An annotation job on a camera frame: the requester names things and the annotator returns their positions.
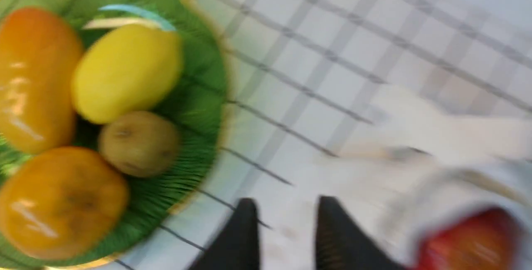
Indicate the orange persimmon fruit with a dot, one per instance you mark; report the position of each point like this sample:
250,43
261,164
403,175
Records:
61,203

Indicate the yellow lemon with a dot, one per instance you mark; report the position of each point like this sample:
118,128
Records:
130,68

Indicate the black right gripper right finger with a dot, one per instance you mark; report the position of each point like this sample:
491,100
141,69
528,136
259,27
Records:
341,245

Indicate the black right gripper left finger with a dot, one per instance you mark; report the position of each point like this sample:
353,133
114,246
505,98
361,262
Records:
237,246

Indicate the green leaf-pattern plate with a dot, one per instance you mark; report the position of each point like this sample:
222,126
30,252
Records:
196,105

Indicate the orange mango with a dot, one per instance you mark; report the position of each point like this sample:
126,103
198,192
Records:
39,52

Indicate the white grid tablecloth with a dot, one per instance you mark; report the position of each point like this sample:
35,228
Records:
305,78

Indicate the brown-green kiwi fruit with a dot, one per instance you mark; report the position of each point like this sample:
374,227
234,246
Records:
140,144

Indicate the white cloth bag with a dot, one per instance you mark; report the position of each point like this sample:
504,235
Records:
422,170

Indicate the red apple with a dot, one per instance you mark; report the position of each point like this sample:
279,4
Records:
486,241

